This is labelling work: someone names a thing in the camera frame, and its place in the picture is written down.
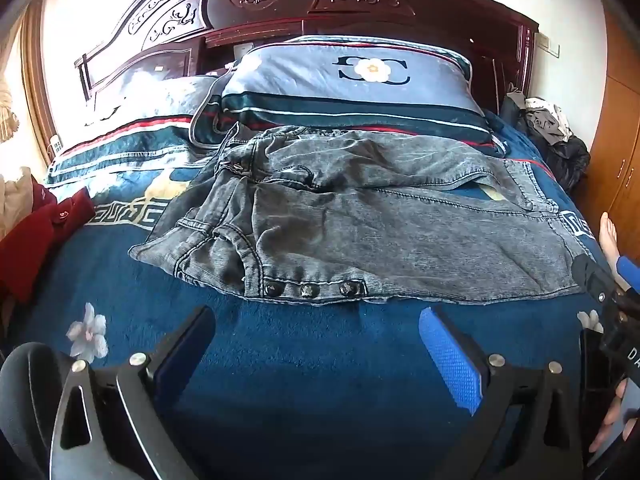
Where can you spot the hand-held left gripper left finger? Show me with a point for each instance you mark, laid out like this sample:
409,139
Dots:
186,344

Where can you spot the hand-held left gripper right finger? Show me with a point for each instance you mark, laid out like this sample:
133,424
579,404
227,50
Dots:
449,360

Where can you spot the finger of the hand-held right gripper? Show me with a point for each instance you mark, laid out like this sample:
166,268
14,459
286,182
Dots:
590,272
628,267

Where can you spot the grey denim pants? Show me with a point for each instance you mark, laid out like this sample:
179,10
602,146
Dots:
380,220

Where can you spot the person's right hand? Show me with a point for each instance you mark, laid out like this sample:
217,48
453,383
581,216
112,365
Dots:
607,420

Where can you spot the person's bare foot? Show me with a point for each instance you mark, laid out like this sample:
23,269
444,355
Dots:
611,242

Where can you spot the blue printed fleece blanket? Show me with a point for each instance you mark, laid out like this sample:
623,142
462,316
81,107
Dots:
300,350

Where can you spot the wooden wardrobe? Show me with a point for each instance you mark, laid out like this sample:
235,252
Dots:
617,125

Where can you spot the pile of dark clothes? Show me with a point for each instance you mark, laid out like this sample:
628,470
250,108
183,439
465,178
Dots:
550,130

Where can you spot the red garment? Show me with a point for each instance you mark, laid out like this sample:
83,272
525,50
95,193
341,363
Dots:
35,240

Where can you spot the cream cloth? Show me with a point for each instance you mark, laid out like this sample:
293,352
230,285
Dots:
15,200

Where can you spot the blue striped pillow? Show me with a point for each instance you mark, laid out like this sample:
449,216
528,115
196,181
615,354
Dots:
135,120

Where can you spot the blue pillow with flower logo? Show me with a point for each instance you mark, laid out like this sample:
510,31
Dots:
350,90

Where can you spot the carved dark wooden headboard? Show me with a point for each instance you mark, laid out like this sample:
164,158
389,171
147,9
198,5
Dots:
310,5

